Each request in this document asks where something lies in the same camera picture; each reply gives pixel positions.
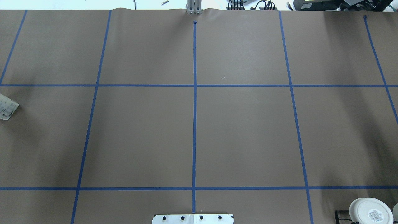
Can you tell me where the black wire mug rack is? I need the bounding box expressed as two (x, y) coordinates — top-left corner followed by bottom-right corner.
(334, 210), (358, 224)

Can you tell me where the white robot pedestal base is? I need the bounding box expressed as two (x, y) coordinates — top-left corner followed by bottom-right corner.
(152, 214), (234, 224)

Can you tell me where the blue white milk carton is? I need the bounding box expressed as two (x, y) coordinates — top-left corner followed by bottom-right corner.
(0, 94), (20, 121)

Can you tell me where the aluminium frame post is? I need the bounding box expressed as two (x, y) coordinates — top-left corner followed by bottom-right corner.
(186, 0), (203, 15)

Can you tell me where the white mug on rack right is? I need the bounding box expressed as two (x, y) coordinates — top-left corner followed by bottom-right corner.
(349, 198), (394, 224)

